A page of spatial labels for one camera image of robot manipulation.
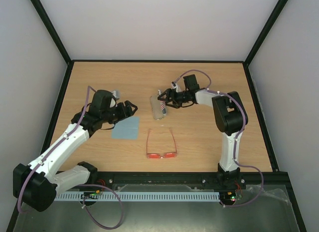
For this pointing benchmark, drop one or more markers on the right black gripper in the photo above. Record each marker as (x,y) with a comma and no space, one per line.
(174,98)

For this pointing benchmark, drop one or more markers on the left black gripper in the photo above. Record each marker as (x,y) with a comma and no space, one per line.
(129,113)

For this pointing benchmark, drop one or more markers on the american flag glasses case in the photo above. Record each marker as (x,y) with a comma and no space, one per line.
(158,107)

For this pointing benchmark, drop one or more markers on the blue cleaning cloth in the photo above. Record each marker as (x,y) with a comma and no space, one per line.
(127,129)

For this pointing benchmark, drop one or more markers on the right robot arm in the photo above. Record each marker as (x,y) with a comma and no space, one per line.
(230,119)

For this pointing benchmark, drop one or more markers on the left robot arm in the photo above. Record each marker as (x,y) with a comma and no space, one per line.
(38,183)

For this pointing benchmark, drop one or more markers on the red sunglasses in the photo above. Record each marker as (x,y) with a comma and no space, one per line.
(161,144)

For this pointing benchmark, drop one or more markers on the left electronics board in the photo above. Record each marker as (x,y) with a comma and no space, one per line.
(92,193)

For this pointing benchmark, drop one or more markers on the electronics board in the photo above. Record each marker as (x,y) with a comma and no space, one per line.
(231,196)
(92,193)

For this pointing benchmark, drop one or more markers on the right electronics board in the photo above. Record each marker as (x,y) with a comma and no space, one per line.
(231,196)

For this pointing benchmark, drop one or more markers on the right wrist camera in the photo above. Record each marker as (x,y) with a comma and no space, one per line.
(175,87)

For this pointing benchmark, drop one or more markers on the light blue slotted cable duct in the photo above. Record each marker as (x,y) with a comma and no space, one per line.
(73,196)

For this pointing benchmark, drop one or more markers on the black front mounting rail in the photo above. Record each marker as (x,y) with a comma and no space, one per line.
(201,180)

